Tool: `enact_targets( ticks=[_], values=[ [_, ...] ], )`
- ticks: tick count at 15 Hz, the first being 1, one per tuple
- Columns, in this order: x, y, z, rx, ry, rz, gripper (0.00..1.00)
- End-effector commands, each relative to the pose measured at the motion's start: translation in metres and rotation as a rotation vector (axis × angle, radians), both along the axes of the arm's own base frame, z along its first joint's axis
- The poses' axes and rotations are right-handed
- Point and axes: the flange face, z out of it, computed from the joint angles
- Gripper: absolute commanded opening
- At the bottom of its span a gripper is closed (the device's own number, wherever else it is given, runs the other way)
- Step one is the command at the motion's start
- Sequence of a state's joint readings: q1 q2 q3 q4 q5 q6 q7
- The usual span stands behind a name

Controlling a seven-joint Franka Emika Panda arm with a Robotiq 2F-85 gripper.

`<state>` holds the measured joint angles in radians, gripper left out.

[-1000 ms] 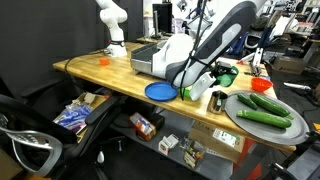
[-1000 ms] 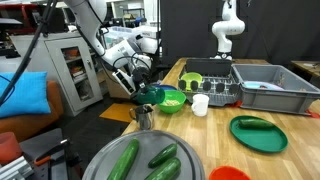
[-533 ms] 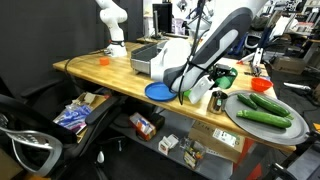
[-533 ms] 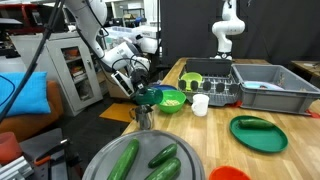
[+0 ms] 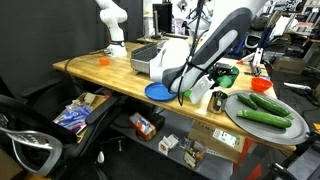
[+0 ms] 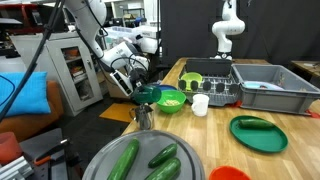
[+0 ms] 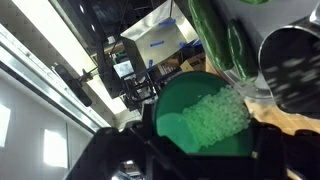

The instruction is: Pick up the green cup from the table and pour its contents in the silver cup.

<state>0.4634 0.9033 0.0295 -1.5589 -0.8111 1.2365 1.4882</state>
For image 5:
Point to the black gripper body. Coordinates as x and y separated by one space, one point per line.
220 68

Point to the grey round tray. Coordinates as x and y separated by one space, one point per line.
266 131

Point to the brown cardboard box white label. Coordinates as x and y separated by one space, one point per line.
206 136

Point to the blue plastic bags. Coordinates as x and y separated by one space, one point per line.
73 116

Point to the dark green scoop bowl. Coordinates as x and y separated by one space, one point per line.
230 80

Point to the black office chair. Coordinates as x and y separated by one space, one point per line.
33 126

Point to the small orange cup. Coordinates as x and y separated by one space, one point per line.
104 61

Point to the grey lower shelf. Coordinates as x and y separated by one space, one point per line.
173 128

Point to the black computer monitor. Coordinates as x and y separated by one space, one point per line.
162 16

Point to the blue plastic plate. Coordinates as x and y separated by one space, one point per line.
158 92

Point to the green zucchini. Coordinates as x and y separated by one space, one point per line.
268 104
263 118

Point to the red plastic bowl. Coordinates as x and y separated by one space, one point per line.
261 85

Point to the orange product box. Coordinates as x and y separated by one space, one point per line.
141 126

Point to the open cardboard box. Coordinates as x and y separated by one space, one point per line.
89 99

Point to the white tool red tip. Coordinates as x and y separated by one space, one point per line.
257 56

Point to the grey dish rack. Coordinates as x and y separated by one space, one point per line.
141 61

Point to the orange flat piece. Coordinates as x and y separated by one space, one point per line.
316 127

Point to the small dark green cucumber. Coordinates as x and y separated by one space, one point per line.
246 101

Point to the plain brown cardboard box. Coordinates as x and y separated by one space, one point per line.
288 64

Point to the clear plastic container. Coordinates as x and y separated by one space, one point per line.
194 155

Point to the black metal cup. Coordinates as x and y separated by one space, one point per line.
216 103

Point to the small white box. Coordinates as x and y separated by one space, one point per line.
167 144

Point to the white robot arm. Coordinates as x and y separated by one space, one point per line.
213 36

